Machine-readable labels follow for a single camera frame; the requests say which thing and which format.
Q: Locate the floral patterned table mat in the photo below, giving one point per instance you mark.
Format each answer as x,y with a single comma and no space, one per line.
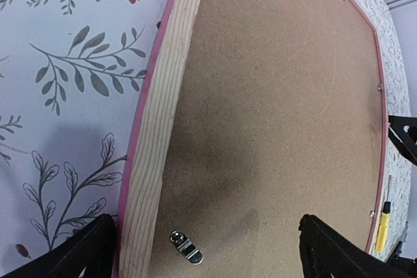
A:
80,81

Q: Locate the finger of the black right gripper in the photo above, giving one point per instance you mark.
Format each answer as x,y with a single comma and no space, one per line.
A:
402,133

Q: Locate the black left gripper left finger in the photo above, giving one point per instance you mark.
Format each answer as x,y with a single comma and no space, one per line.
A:
88,253

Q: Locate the pink wooden photo frame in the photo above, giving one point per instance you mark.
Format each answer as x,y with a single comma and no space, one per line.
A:
279,115

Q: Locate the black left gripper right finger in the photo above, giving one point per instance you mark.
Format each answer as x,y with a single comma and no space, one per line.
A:
326,253

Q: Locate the yellow handled screwdriver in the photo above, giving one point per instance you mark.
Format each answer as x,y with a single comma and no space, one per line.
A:
384,222

